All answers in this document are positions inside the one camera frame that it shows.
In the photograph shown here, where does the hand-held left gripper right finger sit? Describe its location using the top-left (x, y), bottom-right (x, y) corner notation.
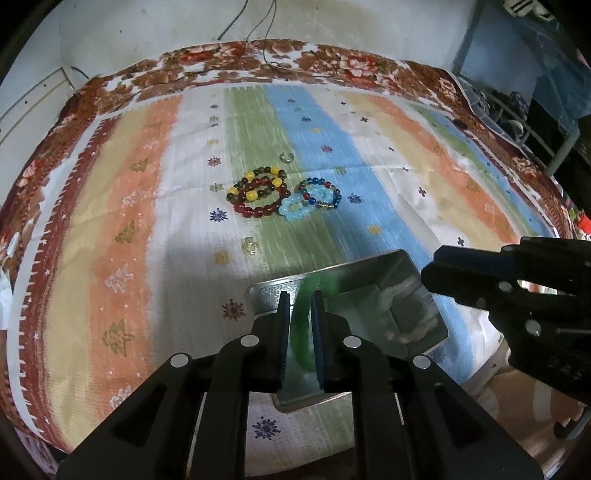
top-left (310, 289), bottom-right (542, 480)

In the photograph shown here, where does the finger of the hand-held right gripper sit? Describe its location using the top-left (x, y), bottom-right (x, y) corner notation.
top-left (421, 262), bottom-right (498, 311)
top-left (434, 244), bottom-right (516, 278)

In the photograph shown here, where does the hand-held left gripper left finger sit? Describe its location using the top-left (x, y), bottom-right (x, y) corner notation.
top-left (56, 291), bottom-right (292, 480)

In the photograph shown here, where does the green jade bangle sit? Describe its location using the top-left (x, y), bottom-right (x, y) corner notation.
top-left (291, 276), bottom-right (343, 372)

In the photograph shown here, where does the metal tin box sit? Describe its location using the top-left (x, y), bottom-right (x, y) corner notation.
top-left (247, 249), bottom-right (450, 412)

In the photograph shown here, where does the light blue bead bracelet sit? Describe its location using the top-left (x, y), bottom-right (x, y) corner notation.
top-left (278, 186), bottom-right (324, 223)

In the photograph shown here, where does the red bead bracelet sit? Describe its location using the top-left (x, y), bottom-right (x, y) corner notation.
top-left (235, 177), bottom-right (290, 218)

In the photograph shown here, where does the dark blue mixed bead bracelet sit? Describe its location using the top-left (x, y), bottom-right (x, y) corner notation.
top-left (296, 177), bottom-right (343, 211)

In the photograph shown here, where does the yellow and brown bead bracelet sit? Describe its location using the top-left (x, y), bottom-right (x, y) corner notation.
top-left (226, 165), bottom-right (290, 204)

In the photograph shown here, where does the metal rack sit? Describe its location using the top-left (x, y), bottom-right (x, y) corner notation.
top-left (450, 0), bottom-right (583, 177)

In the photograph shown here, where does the striped pastel cloth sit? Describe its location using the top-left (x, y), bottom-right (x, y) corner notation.
top-left (9, 83), bottom-right (575, 476)

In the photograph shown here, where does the blue hanging cloth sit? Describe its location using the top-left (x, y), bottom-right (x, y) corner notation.
top-left (455, 14), bottom-right (588, 132)

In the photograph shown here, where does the brown floral blanket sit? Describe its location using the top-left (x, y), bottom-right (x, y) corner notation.
top-left (0, 41), bottom-right (591, 462)

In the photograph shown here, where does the white door panel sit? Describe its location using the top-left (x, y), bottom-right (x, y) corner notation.
top-left (0, 65), bottom-right (89, 160)

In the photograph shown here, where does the long black looped cable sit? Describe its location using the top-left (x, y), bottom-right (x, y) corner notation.
top-left (246, 0), bottom-right (343, 78)

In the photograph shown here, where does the thin black wall cable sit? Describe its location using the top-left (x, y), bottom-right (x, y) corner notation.
top-left (216, 0), bottom-right (246, 43)

